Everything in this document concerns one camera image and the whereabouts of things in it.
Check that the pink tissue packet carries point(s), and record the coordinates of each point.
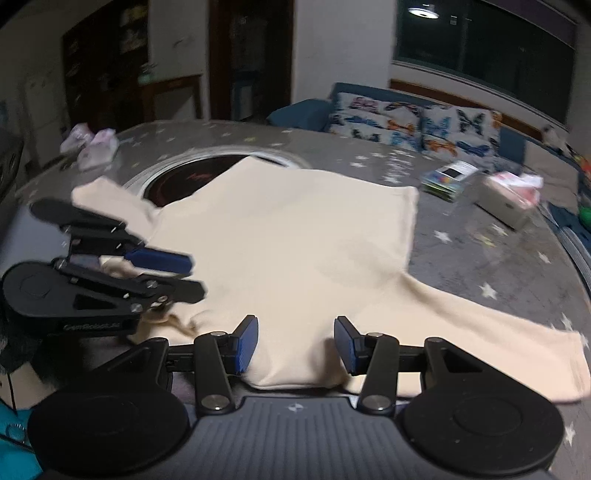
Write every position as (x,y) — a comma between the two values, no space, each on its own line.
(75,137)
(98,148)

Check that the cream long-sleeve shirt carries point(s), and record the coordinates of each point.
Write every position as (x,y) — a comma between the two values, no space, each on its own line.
(286,240)

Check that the white tissue box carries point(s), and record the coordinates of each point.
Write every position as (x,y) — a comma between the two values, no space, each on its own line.
(508,196)

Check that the dark wooden door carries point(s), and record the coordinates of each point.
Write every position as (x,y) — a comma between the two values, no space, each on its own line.
(251,55)

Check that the butterfly print cushion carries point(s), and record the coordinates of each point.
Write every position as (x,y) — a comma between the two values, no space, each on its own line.
(461,131)
(371,119)

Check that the white refrigerator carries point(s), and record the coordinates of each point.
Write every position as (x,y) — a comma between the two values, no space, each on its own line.
(44,120)

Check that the round black stove plate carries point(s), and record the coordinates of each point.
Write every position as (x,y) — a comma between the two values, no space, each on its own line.
(194,173)

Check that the dark window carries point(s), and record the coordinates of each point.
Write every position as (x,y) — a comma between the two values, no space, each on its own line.
(508,55)

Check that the grey star-print tablecloth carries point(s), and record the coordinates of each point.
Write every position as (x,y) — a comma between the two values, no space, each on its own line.
(466,263)

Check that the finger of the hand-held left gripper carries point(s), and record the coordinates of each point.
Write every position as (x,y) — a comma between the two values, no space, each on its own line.
(178,290)
(161,261)

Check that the blue sofa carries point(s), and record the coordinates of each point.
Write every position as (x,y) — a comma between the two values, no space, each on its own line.
(300,115)

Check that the dark wooden cabinet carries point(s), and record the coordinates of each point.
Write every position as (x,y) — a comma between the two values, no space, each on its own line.
(104,60)

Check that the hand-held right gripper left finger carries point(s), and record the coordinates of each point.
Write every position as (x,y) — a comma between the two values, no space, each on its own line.
(246,345)

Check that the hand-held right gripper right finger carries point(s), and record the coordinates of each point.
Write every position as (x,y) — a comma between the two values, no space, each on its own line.
(346,346)

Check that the colourful flat box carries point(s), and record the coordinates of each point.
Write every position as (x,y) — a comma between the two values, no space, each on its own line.
(448,181)

